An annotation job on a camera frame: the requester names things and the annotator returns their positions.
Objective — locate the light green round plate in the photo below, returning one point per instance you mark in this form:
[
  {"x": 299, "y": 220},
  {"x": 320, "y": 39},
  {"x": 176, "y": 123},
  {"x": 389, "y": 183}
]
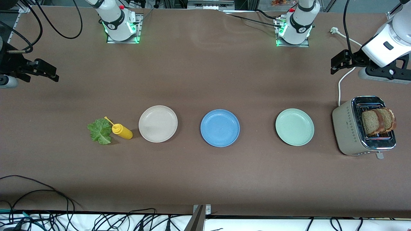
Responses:
[{"x": 294, "y": 127}]

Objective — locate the yellow squeeze bottle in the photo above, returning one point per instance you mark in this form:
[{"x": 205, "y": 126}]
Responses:
[{"x": 123, "y": 132}]

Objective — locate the beige chrome toaster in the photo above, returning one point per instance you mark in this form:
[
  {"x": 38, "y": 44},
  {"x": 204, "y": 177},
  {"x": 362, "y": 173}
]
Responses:
[{"x": 345, "y": 128}]

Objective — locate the aluminium side rail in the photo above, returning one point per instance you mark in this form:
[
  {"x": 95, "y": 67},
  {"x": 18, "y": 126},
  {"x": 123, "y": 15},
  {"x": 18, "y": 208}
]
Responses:
[{"x": 14, "y": 29}]

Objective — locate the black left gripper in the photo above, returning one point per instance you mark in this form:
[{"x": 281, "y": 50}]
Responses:
[{"x": 357, "y": 59}]

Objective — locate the blue round plate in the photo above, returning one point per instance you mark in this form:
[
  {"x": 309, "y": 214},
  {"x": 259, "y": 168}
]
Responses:
[{"x": 220, "y": 128}]

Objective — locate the brown bread slice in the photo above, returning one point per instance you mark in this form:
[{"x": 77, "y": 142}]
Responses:
[
  {"x": 389, "y": 118},
  {"x": 371, "y": 123}
]

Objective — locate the green lettuce leaf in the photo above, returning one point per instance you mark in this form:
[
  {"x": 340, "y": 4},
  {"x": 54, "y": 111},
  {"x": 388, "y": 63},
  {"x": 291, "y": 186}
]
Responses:
[{"x": 99, "y": 131}]

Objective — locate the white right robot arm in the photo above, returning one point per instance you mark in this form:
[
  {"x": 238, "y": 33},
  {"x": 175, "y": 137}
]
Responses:
[{"x": 114, "y": 19}]

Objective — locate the aluminium bracket profile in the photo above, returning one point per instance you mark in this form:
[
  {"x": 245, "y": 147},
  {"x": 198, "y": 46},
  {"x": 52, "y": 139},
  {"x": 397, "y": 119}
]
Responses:
[{"x": 197, "y": 221}]

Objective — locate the aluminium frame post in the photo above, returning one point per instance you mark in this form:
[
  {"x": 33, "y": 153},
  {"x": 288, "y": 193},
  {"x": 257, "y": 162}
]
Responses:
[{"x": 392, "y": 15}]

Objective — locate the orange packet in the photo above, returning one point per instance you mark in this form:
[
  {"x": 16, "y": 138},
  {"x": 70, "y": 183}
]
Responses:
[{"x": 279, "y": 2}]

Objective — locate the white round plate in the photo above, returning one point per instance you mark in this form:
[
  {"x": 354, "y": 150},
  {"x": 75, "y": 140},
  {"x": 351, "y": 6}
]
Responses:
[{"x": 157, "y": 123}]

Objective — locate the silver metal frame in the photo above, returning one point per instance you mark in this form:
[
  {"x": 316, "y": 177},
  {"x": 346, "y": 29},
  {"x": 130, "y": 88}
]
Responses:
[{"x": 210, "y": 4}]

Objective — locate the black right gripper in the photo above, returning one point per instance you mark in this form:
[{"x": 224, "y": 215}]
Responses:
[{"x": 11, "y": 64}]

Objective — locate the white side table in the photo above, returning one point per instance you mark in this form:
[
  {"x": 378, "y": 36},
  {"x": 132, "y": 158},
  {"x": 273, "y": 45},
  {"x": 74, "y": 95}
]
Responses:
[{"x": 257, "y": 226}]

